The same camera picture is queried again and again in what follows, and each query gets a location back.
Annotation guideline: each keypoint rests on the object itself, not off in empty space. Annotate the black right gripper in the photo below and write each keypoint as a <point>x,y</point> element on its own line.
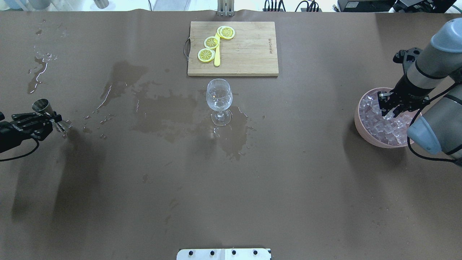
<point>408,88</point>

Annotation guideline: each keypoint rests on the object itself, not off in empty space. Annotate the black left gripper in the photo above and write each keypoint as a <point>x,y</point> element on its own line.
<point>10,134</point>

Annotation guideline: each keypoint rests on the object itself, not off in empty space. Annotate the steel double jigger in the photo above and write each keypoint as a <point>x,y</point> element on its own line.
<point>42,106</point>

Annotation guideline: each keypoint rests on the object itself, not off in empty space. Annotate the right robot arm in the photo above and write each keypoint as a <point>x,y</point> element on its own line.
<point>431,74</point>

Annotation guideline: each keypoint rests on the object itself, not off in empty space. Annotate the pink bowl of ice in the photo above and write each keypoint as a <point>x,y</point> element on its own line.
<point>381,131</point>

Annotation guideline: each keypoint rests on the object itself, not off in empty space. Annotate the clear wine glass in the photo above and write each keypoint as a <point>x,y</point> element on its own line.
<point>219,98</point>

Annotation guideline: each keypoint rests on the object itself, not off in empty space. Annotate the wooden cutting board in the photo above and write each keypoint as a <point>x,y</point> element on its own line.
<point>252,51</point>

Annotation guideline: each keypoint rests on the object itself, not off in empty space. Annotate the yellow plastic knife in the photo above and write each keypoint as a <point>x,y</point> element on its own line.
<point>217,58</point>

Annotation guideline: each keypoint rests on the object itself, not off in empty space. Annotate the lemon slice middle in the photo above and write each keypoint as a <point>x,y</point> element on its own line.
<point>212,42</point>

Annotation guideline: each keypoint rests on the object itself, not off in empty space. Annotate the lemon slice far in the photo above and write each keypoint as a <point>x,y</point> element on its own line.
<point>226,32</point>

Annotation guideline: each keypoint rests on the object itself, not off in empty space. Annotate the lemon slice near handle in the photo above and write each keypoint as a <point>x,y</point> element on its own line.
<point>206,55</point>

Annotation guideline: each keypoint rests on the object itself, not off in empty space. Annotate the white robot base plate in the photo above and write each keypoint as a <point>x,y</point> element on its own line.
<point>225,254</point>

